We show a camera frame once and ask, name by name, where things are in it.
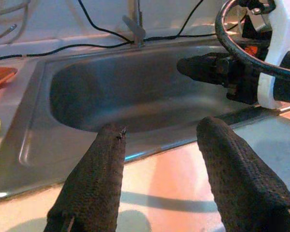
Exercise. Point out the orange plate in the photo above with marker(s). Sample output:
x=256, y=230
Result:
x=1, y=76

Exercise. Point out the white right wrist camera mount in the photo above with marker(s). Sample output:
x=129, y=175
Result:
x=282, y=29

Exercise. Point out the metal sink faucet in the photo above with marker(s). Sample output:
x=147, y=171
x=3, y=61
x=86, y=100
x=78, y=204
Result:
x=137, y=29

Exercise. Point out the stainless steel sink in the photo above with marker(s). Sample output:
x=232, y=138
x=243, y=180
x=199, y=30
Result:
x=135, y=91

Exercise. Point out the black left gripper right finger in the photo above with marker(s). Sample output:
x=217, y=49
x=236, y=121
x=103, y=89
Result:
x=244, y=188

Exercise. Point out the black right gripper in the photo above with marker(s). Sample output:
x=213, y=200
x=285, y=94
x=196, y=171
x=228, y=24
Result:
x=241, y=82

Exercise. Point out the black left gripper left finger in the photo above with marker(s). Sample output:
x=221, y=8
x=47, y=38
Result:
x=94, y=181

